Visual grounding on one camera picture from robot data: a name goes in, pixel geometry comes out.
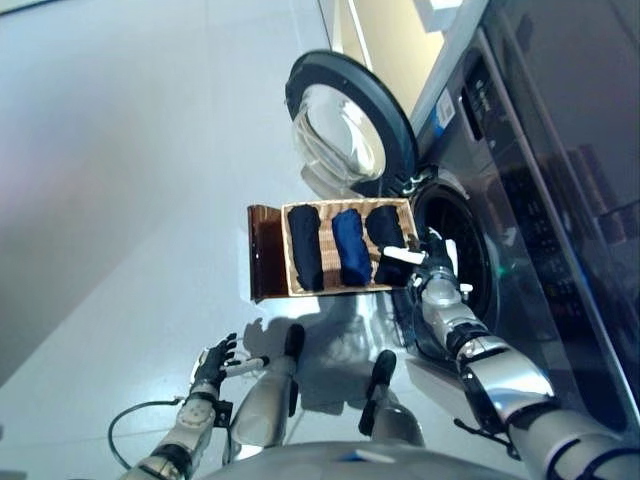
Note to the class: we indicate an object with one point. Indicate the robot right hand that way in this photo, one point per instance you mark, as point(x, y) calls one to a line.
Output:
point(437, 255)

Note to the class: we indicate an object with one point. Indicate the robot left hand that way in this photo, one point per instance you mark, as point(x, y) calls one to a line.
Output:
point(212, 365)

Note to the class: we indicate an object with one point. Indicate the short black garment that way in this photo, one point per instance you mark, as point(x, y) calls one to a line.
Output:
point(385, 225)

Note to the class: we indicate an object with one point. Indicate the blue garment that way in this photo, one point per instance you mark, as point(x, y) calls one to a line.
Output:
point(352, 250)

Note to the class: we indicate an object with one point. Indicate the long black garment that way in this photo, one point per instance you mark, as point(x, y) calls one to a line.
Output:
point(305, 250)

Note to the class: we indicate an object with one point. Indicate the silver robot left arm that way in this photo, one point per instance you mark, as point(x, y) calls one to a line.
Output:
point(192, 415)

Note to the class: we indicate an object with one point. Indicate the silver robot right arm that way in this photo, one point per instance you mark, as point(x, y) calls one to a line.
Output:
point(510, 380)

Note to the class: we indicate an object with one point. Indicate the dark grey washing machine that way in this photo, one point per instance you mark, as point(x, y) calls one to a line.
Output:
point(480, 165)

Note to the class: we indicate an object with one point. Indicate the round glass washing machine door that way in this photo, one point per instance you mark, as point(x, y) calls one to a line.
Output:
point(340, 135)

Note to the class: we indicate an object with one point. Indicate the silver robot left leg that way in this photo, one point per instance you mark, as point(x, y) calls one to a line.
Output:
point(265, 400)

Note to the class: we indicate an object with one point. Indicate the silver robot leg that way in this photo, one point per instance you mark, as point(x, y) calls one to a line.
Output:
point(265, 400)
point(395, 420)

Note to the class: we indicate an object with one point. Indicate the rectangular woven wicker basket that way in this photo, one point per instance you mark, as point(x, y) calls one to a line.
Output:
point(327, 240)

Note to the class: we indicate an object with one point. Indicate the glossy brown stool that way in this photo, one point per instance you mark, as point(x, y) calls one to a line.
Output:
point(267, 250)

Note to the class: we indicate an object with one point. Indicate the blue white label sticker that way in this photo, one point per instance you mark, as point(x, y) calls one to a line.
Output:
point(446, 111)

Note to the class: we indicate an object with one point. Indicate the grey robot torso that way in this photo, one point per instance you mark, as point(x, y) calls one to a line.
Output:
point(325, 462)

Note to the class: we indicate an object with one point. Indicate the silver robot right leg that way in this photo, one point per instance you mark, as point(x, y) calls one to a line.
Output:
point(395, 420)

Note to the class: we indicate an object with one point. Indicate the dark grey tumble dryer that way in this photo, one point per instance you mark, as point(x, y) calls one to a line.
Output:
point(590, 125)

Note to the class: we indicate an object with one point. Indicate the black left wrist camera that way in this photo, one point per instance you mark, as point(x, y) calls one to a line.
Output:
point(224, 411)

